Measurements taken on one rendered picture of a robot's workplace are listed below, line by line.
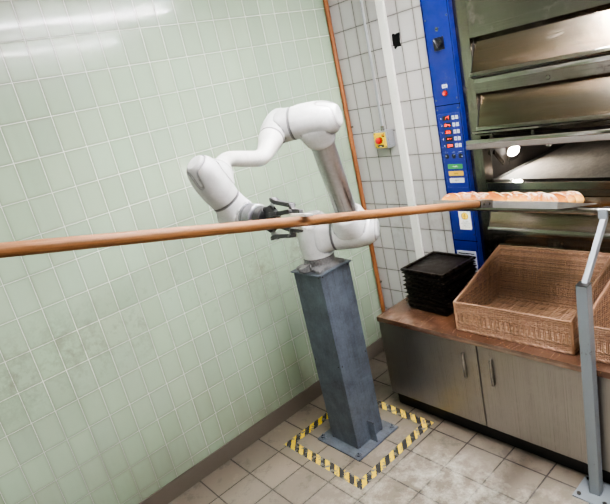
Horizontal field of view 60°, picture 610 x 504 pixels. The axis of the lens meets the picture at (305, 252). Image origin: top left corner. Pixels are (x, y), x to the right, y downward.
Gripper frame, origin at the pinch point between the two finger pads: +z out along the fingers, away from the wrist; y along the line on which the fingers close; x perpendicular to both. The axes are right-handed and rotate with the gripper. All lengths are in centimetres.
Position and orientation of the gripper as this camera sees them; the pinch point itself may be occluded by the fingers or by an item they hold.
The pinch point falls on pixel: (301, 221)
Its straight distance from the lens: 150.1
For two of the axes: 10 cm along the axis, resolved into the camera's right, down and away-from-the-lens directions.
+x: -7.6, 1.1, -6.4
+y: 0.3, 9.9, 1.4
